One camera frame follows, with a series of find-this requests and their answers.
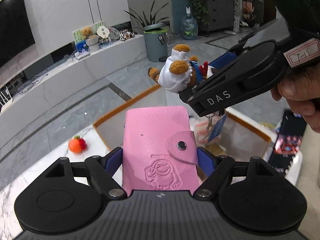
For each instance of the brown bear plush white outfit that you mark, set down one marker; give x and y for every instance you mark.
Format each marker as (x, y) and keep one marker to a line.
(175, 72)

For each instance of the clear water jug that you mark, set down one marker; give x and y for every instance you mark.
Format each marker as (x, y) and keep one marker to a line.
(189, 27)

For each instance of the pink snap card wallet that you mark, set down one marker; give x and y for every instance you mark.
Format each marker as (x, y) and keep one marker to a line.
(150, 150)

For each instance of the black television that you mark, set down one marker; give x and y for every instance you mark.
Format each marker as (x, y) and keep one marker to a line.
(12, 30)

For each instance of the white router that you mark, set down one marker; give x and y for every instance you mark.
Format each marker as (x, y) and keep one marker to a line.
(5, 103)

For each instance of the dark printed box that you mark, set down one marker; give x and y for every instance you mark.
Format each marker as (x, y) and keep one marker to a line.
(287, 142)

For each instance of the orange cardboard box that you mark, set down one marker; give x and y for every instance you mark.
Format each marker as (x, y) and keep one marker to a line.
(112, 132)

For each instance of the person's right hand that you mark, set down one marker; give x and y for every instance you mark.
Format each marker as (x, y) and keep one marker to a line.
(300, 95)

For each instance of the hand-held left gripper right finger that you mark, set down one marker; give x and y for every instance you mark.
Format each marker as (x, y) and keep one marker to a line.
(206, 161)

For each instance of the marble television cabinet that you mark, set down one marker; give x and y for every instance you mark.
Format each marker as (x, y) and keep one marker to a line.
(75, 75)

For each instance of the small teddy bear in pot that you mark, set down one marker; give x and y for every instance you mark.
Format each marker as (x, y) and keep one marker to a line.
(90, 41)

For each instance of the grey dresser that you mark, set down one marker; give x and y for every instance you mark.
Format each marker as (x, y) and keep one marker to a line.
(221, 12)

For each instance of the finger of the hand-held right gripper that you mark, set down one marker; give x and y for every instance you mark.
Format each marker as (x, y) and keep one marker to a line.
(222, 59)
(192, 96)

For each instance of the orange crochet fruit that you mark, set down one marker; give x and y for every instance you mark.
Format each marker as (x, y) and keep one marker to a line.
(77, 145)

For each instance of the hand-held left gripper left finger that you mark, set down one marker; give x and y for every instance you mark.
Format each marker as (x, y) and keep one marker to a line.
(113, 162)

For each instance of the round white fan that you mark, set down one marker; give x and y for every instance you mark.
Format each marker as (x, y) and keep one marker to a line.
(103, 32)

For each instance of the long leaf potted plant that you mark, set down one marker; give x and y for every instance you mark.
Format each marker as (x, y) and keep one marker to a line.
(150, 17)

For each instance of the black white figurines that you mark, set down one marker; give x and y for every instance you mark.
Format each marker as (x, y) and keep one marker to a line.
(126, 35)

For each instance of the grey trash bin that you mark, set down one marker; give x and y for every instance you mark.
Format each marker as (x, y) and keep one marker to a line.
(155, 45)

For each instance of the green picture card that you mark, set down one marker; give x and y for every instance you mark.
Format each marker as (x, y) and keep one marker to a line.
(77, 36)

